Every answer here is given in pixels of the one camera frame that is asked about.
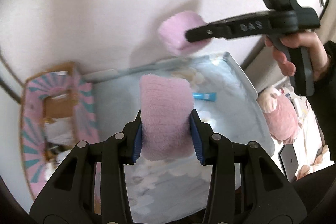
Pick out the floral grey blue cloth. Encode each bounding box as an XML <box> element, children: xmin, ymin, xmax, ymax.
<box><xmin>93</xmin><ymin>53</ymin><xmax>274</xmax><ymax>223</ymax></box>

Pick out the blue white tube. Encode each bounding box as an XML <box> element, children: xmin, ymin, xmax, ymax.
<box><xmin>193</xmin><ymin>93</ymin><xmax>217</xmax><ymax>102</ymax></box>

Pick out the person right hand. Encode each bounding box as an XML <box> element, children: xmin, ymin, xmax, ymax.
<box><xmin>264</xmin><ymin>31</ymin><xmax>331</xmax><ymax>81</ymax></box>

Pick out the pink teal cardboard box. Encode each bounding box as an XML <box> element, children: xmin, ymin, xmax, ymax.
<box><xmin>20</xmin><ymin>61</ymin><xmax>99</xmax><ymax>198</ymax></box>

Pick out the pink plush pig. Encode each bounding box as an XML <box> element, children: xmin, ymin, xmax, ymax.
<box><xmin>257</xmin><ymin>87</ymin><xmax>299</xmax><ymax>144</ymax></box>

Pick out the pink fluffy sock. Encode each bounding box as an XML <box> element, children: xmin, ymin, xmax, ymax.
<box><xmin>139</xmin><ymin>75</ymin><xmax>194</xmax><ymax>161</ymax></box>
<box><xmin>158</xmin><ymin>11</ymin><xmax>211</xmax><ymax>56</ymax></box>

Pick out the black tablet device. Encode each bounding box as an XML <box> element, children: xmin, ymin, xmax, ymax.
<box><xmin>278</xmin><ymin>144</ymin><xmax>298</xmax><ymax>182</ymax></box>

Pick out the grey sofa cushion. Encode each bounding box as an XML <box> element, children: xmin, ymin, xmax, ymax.
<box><xmin>242</xmin><ymin>40</ymin><xmax>288</xmax><ymax>93</ymax></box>

